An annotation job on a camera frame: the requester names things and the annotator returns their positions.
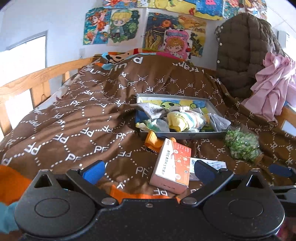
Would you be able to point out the blue jellyfish drawing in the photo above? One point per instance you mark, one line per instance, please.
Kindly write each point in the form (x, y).
(210, 9)

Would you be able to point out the orange sock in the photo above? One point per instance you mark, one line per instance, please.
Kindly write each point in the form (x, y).
(159, 145)

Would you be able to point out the grey white cloth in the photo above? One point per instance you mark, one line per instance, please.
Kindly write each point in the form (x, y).
(218, 123)

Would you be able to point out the metal tray with frog drawing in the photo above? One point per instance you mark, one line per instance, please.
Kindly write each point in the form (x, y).
(182, 104)

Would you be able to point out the pink anime girl drawing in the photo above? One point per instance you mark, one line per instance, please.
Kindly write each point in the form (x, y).
(178, 43)

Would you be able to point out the dark orange fish drawing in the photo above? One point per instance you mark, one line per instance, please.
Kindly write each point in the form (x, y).
(157, 24)

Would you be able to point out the yellow striped baby cloth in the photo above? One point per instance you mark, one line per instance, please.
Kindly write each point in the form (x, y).
(184, 121)

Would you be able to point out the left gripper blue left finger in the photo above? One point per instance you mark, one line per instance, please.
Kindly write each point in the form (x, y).
(84, 181)

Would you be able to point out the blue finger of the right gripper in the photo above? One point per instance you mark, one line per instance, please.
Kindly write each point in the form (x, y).
(287, 172)

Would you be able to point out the blond boy green drawing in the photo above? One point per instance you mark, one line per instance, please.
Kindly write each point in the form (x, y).
(126, 27)

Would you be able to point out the blue yellow island drawing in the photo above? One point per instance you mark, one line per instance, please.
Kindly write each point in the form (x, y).
(176, 6)

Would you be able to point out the anime print white sock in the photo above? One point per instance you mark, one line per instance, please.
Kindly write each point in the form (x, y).
(149, 111)

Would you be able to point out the brown PF patterned blanket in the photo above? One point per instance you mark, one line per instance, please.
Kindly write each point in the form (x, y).
(94, 120)

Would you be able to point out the olive quilted down jacket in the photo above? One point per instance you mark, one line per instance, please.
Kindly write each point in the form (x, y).
(243, 42)

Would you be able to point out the jar of green paper stars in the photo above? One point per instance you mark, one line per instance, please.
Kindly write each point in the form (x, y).
(243, 145)

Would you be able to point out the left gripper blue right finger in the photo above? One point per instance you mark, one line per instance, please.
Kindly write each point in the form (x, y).
(213, 180)

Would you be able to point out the pink crumpled cloth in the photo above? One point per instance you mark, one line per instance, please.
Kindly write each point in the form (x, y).
(275, 85)

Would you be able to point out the wooden shelf right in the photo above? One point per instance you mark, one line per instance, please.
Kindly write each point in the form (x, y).
(286, 120)

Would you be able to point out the orange haired girl drawing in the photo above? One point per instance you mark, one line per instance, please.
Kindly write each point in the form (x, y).
(96, 26)

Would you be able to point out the orange white paper box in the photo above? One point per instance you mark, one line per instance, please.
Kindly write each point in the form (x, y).
(174, 168)

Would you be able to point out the wooden bed rail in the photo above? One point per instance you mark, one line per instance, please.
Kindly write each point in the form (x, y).
(38, 85)

